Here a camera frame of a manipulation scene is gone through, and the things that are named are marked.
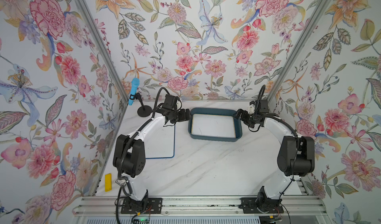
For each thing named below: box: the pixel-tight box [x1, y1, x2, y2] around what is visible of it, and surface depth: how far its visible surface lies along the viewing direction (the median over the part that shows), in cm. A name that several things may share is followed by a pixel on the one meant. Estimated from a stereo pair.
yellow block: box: [104, 172, 113, 192], surface depth 82 cm
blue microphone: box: [128, 77, 140, 106], surface depth 95 cm
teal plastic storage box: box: [187, 107, 243, 143], surface depth 100 cm
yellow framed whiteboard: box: [190, 113, 237, 138], surface depth 109 cm
